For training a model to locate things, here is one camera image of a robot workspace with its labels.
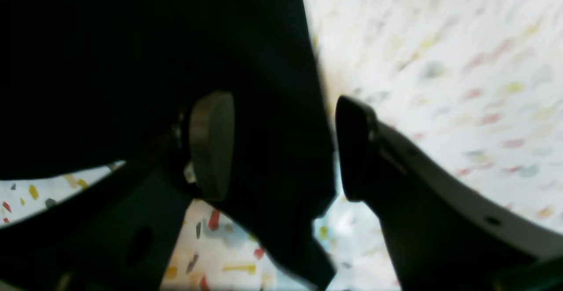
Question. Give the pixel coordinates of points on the black t-shirt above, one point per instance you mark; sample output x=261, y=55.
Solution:
x=86, y=83

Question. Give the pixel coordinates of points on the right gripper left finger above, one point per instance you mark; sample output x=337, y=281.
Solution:
x=120, y=233

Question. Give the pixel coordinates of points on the terrazzo patterned tablecloth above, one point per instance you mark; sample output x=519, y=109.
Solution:
x=475, y=84

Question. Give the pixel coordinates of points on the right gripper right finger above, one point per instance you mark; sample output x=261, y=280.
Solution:
x=440, y=234

